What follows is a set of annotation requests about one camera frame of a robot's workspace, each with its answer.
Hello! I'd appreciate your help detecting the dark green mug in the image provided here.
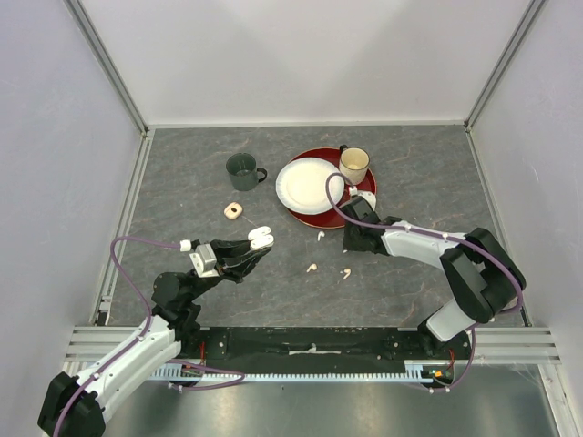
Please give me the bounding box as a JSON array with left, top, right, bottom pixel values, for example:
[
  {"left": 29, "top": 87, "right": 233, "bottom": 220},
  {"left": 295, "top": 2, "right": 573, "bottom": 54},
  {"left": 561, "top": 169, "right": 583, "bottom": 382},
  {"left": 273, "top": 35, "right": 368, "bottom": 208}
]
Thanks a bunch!
[{"left": 226, "top": 153, "right": 268, "bottom": 191}]

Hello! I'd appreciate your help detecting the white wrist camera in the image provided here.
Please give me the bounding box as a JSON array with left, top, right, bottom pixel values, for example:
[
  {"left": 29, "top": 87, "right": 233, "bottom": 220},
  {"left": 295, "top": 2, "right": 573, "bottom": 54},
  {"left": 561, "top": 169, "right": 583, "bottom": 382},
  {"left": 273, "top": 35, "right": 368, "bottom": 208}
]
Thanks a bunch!
[
  {"left": 348, "top": 186, "right": 377, "bottom": 211},
  {"left": 179, "top": 239, "right": 220, "bottom": 279}
]

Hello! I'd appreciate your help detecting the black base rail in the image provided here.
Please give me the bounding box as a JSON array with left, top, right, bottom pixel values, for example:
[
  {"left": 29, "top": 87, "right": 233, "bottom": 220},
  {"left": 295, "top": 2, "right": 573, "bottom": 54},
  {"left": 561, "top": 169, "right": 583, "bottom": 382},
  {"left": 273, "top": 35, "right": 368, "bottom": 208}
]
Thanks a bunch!
[{"left": 179, "top": 327, "right": 471, "bottom": 375}]

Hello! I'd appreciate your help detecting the aluminium post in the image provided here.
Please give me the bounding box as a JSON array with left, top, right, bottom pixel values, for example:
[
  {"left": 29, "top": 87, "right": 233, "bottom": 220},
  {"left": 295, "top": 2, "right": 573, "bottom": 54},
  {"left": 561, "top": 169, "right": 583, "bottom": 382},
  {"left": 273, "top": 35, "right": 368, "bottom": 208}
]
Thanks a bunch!
[
  {"left": 464, "top": 0, "right": 547, "bottom": 133},
  {"left": 64, "top": 0, "right": 149, "bottom": 137}
]

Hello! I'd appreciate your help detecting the left rear aluminium post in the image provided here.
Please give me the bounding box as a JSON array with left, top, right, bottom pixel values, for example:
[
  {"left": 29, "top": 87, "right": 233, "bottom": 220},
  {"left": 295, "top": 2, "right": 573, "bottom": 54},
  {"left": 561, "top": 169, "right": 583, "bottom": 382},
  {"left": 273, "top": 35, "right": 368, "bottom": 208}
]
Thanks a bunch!
[{"left": 64, "top": 0, "right": 149, "bottom": 137}]

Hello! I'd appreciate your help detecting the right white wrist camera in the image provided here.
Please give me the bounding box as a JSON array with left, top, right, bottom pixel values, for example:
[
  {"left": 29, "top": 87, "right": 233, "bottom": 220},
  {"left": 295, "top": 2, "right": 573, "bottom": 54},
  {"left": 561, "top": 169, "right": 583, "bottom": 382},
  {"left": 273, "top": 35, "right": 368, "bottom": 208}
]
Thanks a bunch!
[{"left": 348, "top": 186, "right": 377, "bottom": 211}]

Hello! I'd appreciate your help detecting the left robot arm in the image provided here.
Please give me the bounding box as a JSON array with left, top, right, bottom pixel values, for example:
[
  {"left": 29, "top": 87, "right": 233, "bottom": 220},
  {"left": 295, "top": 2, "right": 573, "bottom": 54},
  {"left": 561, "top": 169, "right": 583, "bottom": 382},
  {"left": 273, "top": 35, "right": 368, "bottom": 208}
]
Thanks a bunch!
[{"left": 37, "top": 227, "right": 274, "bottom": 436}]

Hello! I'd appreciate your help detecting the pink earbud case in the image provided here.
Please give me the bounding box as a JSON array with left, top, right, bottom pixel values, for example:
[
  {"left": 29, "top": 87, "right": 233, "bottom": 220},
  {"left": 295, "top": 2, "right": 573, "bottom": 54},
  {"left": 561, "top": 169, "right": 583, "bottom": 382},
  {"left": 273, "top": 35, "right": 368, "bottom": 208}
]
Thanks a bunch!
[{"left": 223, "top": 202, "right": 243, "bottom": 220}]

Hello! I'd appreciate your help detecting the red round tray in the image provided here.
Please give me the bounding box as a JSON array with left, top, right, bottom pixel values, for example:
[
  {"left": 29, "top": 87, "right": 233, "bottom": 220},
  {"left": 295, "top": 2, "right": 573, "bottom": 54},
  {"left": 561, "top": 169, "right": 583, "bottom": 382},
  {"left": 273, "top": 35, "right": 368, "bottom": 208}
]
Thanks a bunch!
[{"left": 276, "top": 145, "right": 377, "bottom": 230}]

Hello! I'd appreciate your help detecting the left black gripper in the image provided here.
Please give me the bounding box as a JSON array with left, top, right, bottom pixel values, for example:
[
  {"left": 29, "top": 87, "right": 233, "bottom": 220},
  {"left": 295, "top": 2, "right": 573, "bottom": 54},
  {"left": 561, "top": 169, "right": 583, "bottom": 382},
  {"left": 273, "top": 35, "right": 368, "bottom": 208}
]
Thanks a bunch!
[{"left": 186, "top": 237, "right": 271, "bottom": 302}]

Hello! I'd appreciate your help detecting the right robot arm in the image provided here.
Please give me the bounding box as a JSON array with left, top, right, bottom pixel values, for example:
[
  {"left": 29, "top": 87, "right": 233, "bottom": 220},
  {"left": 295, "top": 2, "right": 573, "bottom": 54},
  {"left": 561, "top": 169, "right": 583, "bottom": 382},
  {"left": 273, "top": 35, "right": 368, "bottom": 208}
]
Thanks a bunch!
[{"left": 339, "top": 196, "right": 527, "bottom": 359}]

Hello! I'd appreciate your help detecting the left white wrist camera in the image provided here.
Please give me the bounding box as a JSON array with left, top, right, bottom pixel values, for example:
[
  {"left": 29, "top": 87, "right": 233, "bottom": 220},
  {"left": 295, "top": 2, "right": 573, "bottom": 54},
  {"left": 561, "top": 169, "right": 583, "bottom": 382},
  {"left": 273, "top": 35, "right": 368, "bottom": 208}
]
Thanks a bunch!
[{"left": 179, "top": 239, "right": 220, "bottom": 279}]

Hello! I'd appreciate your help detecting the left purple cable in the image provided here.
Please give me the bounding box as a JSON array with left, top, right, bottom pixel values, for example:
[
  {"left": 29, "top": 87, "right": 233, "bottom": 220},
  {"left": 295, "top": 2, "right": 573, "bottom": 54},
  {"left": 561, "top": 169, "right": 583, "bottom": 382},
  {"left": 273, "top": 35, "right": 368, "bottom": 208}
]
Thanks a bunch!
[{"left": 52, "top": 235, "right": 247, "bottom": 437}]

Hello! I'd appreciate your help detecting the beige cup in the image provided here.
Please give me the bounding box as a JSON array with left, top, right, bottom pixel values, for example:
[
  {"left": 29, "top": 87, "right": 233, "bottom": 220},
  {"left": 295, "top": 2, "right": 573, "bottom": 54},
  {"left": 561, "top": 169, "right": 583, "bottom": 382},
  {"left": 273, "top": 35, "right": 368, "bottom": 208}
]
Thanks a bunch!
[{"left": 339, "top": 145, "right": 370, "bottom": 185}]

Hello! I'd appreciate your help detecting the front aluminium frame rail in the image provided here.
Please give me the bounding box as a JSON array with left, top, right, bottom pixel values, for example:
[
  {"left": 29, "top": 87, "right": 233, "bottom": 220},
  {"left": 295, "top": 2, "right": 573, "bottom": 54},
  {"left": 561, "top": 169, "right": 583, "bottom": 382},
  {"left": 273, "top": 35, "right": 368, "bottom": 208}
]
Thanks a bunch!
[{"left": 64, "top": 326, "right": 561, "bottom": 364}]

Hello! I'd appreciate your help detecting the white plate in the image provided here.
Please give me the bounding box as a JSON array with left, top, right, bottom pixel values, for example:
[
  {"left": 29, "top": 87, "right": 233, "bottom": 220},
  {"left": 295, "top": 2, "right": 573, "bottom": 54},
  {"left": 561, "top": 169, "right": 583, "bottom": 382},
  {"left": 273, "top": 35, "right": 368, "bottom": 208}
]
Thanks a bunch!
[{"left": 275, "top": 158, "right": 345, "bottom": 215}]

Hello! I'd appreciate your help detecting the white earbud case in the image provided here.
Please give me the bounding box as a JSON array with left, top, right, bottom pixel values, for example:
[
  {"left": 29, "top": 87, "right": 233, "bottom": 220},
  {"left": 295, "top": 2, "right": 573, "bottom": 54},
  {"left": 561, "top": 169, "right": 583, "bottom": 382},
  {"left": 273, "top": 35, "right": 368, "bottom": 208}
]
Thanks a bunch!
[{"left": 248, "top": 226, "right": 274, "bottom": 250}]

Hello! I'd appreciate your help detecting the right rear aluminium post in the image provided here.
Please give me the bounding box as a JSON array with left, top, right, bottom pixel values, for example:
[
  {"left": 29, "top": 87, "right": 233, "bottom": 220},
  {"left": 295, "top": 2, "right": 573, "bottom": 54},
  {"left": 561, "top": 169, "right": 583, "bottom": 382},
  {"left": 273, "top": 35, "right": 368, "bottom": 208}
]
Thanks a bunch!
[{"left": 464, "top": 0, "right": 547, "bottom": 133}]

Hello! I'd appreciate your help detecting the slotted cable duct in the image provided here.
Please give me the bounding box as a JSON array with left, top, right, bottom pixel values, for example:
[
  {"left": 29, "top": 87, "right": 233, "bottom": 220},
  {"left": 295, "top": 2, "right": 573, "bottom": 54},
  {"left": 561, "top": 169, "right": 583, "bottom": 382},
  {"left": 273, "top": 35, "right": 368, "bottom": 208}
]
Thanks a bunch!
[{"left": 148, "top": 362, "right": 455, "bottom": 384}]

